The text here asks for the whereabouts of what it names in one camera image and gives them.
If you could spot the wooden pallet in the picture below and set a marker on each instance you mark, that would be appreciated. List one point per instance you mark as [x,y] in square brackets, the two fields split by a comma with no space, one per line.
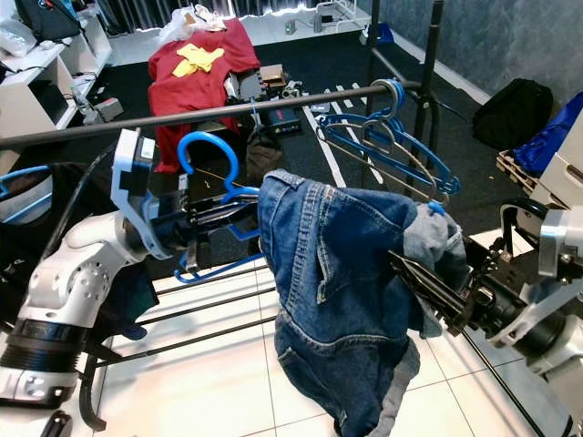
[515,168]

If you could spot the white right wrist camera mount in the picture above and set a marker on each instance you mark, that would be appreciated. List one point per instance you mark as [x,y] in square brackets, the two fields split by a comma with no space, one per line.
[560,241]

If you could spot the blue plastic clothes hanger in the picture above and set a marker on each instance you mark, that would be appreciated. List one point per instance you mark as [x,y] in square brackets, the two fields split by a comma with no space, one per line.
[401,96]
[206,137]
[381,85]
[23,170]

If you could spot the black backpack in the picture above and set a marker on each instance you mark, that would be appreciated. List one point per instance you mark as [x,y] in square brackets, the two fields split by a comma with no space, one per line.
[46,18]
[510,114]

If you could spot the small blue box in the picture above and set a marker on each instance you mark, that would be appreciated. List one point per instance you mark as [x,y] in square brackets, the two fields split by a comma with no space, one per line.
[383,34]

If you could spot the white crumpled cloth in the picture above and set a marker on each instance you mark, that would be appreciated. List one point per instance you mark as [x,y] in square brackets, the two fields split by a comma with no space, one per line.
[191,27]

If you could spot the red flag yellow star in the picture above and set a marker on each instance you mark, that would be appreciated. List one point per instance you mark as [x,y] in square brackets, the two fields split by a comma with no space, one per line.
[200,100]

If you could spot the blue denim shorts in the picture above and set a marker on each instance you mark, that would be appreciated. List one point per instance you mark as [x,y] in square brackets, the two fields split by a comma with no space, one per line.
[337,273]

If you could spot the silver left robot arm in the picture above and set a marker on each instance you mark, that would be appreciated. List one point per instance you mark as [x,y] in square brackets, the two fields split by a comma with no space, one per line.
[73,282]

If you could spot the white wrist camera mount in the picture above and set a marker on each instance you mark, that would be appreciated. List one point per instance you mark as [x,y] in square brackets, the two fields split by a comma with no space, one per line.
[560,241]
[127,177]

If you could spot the blue fabric bag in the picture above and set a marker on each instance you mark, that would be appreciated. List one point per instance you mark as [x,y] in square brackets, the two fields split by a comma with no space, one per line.
[547,137]

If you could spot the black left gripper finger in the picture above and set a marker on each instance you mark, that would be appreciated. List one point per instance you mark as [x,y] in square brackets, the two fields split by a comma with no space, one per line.
[219,225]
[223,204]

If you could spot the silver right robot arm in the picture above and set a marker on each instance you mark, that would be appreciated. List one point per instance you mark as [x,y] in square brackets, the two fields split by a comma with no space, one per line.
[569,373]

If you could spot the white desk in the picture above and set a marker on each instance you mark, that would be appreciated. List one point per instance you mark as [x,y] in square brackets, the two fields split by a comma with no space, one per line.
[23,109]

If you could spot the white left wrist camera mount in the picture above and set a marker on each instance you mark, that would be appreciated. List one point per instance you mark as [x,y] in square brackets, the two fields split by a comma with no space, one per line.
[127,177]

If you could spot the white cabinet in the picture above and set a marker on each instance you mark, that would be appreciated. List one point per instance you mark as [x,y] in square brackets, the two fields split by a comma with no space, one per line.
[565,177]

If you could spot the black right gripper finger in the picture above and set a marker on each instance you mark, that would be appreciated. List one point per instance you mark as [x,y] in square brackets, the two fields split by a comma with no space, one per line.
[433,280]
[439,306]

